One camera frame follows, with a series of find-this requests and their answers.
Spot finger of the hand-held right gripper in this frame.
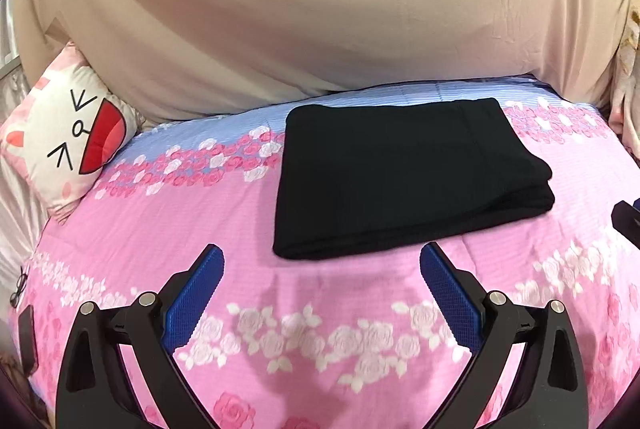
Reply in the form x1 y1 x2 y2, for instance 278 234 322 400
612 196 640 251

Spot pink floral blanket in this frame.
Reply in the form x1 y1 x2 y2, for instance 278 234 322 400
10 78 640 429

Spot black eyeglasses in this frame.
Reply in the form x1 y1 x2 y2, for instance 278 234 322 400
10 266 30 310

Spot black smartphone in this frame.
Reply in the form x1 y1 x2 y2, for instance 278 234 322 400
17 305 40 374

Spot silver satin cloth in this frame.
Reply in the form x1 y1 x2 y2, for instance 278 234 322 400
0 0 51 310

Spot black pants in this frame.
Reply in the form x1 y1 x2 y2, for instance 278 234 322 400
272 98 557 261

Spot white cat face pillow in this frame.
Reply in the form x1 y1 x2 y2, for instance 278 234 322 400
0 42 143 215

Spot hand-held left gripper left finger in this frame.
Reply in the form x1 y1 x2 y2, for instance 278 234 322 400
56 243 226 429

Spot cream patterned cloth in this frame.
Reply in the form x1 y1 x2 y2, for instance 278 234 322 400
607 0 640 145

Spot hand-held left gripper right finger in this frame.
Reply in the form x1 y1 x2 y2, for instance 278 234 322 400
419 241 590 429

